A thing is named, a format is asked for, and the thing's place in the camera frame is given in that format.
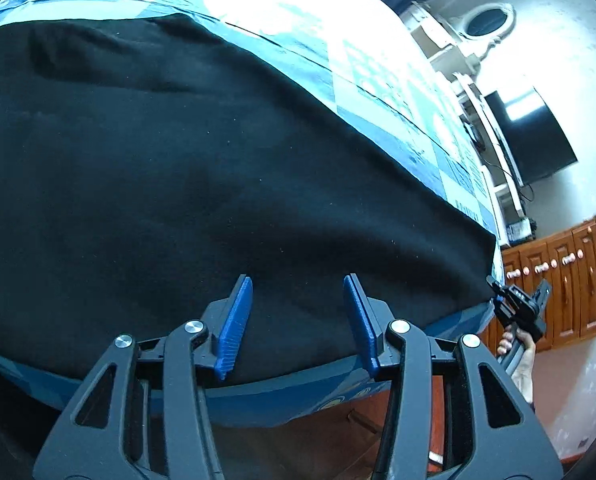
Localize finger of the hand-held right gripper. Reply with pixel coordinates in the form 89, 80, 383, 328
486, 274, 505, 306

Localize black pants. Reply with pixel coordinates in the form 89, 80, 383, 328
0, 14, 499, 385

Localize blue patterned bed sheet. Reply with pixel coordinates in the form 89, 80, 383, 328
0, 0, 503, 427

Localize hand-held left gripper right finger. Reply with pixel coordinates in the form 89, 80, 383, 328
342, 273, 565, 480

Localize brown wooden cabinet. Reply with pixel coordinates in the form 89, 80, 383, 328
478, 213, 596, 355

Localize person's right forearm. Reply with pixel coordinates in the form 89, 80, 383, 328
510, 360, 538, 407

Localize white television shelf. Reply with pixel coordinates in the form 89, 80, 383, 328
452, 72, 533, 248

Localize person's right hand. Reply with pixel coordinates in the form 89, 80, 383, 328
496, 331, 537, 377

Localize white dresser with oval mirror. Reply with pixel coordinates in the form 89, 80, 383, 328
407, 1, 518, 79

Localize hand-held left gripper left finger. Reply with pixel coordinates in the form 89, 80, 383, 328
32, 274, 254, 480

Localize black flat television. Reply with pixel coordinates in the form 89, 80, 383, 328
483, 87, 579, 189

